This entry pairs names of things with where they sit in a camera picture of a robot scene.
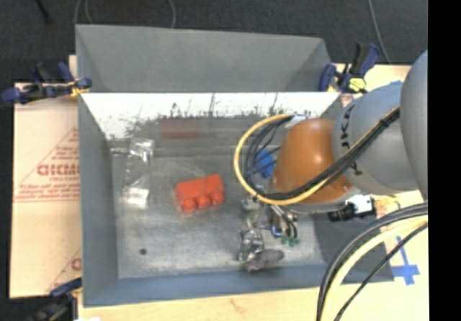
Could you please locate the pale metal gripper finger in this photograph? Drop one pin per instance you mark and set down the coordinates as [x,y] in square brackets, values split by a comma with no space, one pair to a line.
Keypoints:
[258,242]
[245,244]

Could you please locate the grey purple crumpled object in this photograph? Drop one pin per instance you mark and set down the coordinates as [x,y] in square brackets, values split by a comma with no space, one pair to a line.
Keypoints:
[270,257]

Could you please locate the red toy brick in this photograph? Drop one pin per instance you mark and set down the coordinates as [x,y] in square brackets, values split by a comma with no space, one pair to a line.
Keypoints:
[200,193]

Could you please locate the grey metal bin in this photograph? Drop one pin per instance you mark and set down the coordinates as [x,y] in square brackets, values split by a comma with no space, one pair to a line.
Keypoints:
[201,60]

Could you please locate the brown cardboard board, red print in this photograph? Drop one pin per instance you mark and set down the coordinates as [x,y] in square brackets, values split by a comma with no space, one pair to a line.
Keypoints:
[43,226]

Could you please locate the black cylinder on white bracket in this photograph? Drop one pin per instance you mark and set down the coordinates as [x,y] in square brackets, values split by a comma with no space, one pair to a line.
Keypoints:
[354,206]

